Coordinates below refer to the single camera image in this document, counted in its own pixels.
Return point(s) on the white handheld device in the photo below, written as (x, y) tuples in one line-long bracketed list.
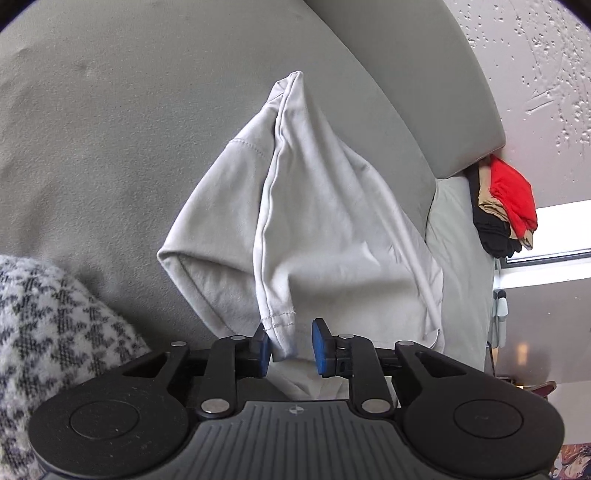
[(500, 309)]

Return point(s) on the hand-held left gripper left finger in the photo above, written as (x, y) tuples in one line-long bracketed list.
[(262, 354)]

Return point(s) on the white garment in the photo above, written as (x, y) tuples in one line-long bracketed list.
[(323, 230)]

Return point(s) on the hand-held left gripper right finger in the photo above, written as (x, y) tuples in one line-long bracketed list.
[(318, 345)]

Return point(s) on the window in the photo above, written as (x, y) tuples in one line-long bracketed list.
[(563, 235)]

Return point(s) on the red tan black clothes pile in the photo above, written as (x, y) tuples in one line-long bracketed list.
[(494, 235)]

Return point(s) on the houndstooth blanket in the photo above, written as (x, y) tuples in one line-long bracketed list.
[(55, 332)]

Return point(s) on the printed picture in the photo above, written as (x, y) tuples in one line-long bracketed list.
[(575, 461)]

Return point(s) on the padded bed headboard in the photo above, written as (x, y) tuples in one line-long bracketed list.
[(415, 78)]

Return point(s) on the red garment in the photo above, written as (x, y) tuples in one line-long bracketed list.
[(512, 194)]

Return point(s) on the light grey duvet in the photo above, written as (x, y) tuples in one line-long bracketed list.
[(461, 258)]

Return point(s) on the tan garment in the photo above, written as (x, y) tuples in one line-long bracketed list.
[(485, 194)]

